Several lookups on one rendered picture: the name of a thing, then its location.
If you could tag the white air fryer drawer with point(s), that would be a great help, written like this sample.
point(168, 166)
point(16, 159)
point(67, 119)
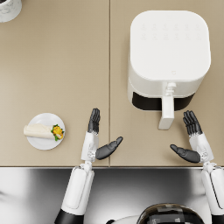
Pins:
point(166, 106)

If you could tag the chicken roll wrap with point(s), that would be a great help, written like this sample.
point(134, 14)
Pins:
point(40, 131)

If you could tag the white air fryer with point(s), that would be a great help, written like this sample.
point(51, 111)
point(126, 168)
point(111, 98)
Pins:
point(169, 55)

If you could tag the white round plate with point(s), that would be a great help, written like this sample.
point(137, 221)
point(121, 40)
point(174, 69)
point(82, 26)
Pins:
point(43, 140)

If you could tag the dark round robot body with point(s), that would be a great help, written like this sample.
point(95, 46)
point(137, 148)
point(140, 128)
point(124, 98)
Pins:
point(169, 215)

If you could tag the white marbled pot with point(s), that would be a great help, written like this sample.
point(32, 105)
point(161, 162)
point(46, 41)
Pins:
point(8, 9)

